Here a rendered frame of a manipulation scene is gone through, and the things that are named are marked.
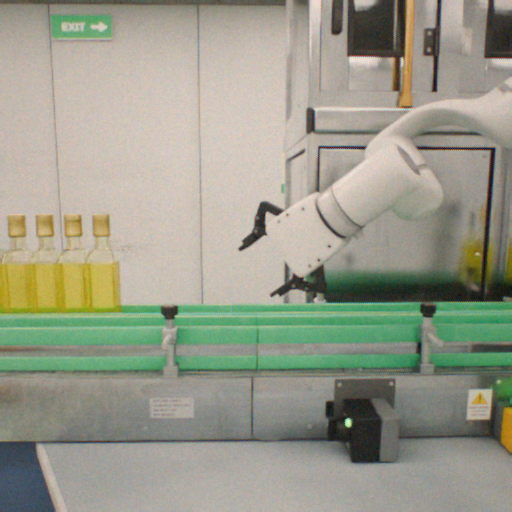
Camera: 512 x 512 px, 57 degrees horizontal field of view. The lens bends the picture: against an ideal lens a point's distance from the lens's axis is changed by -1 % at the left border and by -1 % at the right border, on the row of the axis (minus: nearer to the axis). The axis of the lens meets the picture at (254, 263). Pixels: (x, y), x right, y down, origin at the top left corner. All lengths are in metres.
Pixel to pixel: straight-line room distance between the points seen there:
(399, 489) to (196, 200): 3.49
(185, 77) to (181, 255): 1.48
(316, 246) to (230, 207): 3.39
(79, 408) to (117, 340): 0.14
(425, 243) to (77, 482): 0.89
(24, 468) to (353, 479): 0.61
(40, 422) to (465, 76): 1.16
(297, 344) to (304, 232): 0.25
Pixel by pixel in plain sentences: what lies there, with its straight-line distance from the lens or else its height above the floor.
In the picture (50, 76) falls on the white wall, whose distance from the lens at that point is 4.46.
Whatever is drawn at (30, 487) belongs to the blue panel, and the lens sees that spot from 1.08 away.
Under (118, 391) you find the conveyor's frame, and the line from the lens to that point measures 0.91.
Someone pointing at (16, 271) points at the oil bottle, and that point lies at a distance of 1.05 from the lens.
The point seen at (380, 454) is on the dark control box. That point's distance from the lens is 0.89.
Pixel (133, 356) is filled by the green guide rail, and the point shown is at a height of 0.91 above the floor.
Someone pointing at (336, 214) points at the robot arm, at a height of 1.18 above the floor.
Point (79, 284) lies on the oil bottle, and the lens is 1.01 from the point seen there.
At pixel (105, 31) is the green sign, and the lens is 4.38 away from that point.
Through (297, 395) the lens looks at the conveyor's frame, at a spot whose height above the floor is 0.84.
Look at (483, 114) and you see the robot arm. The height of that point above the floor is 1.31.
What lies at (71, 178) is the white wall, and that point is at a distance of 4.33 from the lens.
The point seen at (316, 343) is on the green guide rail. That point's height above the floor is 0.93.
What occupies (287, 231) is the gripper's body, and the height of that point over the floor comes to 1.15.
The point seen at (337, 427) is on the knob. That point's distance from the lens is 0.87.
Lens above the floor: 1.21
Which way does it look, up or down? 9 degrees down
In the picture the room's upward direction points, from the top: straight up
